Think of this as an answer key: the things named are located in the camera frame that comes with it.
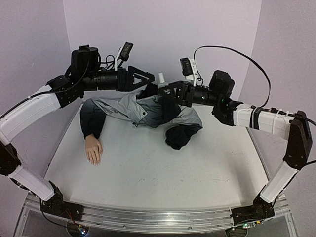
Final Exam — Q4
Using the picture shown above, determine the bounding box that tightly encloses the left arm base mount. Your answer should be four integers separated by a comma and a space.
40, 181, 84, 221

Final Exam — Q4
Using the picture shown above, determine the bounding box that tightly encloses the clear nail polish bottle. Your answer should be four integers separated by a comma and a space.
158, 83, 168, 88

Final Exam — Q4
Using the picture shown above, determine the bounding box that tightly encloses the grey and black jacket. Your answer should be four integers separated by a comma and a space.
79, 84, 203, 153

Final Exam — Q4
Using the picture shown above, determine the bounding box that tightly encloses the white nail polish brush cap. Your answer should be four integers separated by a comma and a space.
158, 73, 165, 84

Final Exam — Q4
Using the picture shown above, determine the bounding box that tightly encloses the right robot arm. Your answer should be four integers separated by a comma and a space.
158, 70, 313, 203

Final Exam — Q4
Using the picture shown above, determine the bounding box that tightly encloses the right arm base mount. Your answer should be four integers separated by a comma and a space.
231, 194, 276, 226

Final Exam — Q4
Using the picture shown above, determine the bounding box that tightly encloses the small green circuit board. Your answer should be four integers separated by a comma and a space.
66, 222, 89, 237

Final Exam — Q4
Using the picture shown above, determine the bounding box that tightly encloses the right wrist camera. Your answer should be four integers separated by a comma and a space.
180, 58, 198, 81

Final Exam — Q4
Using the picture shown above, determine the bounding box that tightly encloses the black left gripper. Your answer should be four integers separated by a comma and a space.
82, 64, 157, 91

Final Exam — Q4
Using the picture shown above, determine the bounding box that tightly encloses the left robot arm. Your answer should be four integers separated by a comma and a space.
0, 42, 155, 216

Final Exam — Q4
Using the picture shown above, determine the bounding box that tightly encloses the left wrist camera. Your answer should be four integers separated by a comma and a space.
115, 42, 134, 71

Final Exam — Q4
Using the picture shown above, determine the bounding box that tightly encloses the mannequin hand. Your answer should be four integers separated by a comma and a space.
85, 134, 103, 166

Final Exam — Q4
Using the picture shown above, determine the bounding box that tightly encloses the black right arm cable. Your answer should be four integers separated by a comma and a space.
194, 45, 316, 124

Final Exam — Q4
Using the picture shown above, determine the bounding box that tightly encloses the aluminium table front rail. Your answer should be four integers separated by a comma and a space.
26, 195, 290, 234

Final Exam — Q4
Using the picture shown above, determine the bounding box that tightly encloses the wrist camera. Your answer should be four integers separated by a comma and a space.
115, 42, 134, 71
180, 58, 198, 81

